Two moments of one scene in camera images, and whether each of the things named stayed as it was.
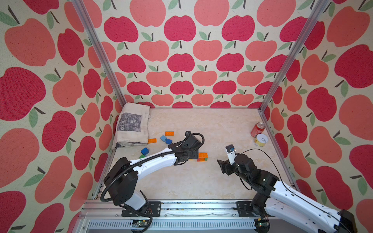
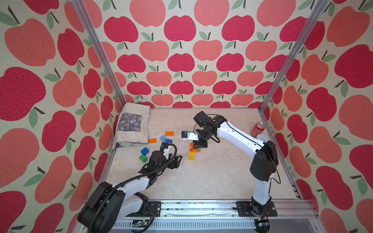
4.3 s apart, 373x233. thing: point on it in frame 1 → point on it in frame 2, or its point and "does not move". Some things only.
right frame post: x=294 y=55 does not move
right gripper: x=225 y=164 → x=197 y=144
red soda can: x=258 y=128 does not move
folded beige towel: x=132 y=125 does not move
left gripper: x=196 y=154 → x=171 y=164
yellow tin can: x=261 y=140 does not move
